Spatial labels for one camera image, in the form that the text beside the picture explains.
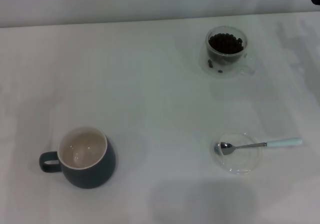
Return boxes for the dark grey ceramic mug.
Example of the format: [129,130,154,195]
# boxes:
[38,126,117,189]

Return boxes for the clear double-wall glass cup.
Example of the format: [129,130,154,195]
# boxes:
[205,26,256,75]

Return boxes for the pile of coffee beans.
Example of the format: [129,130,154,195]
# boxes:
[208,33,245,54]

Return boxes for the clear glass saucer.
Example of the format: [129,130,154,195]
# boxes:
[211,131,264,176]
[199,46,256,79]

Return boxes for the blue-handled metal spoon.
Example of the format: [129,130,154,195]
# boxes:
[213,137,304,157]

